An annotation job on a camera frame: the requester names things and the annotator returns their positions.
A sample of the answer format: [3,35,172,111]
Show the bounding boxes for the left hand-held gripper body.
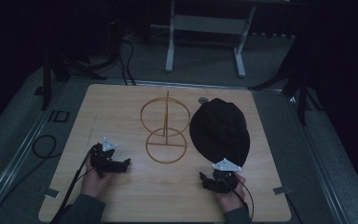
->
[89,136,129,179]

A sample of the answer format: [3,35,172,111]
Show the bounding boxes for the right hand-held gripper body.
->
[210,158,242,194]

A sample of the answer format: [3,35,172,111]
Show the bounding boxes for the black bucket hat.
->
[188,97,251,168]

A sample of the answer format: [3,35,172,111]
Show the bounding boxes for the gold wire hat stand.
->
[140,90,191,165]

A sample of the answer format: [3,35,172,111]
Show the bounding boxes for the person's right hand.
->
[215,174,247,213]

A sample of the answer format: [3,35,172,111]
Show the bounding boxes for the person's left hand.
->
[80,156,117,200]

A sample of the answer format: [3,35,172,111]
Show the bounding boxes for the grey tape piece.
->
[44,188,61,200]
[272,185,292,196]

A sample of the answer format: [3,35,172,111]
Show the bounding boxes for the black tripod stand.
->
[40,50,108,112]
[247,38,324,126]

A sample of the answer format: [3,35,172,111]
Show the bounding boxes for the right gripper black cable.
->
[229,178,255,220]

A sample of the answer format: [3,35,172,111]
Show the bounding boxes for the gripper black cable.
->
[229,178,255,220]
[49,147,96,224]

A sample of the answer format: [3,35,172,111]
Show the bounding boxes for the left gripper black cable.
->
[49,147,96,224]

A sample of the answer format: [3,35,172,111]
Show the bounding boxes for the black floor cable loop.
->
[0,134,63,224]

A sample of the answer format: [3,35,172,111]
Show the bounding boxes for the metal floor rail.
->
[0,81,66,216]
[279,88,351,224]

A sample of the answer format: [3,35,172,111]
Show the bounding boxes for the black hanging cables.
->
[115,18,137,87]

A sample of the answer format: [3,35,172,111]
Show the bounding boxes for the white metal desk frame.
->
[150,0,257,78]

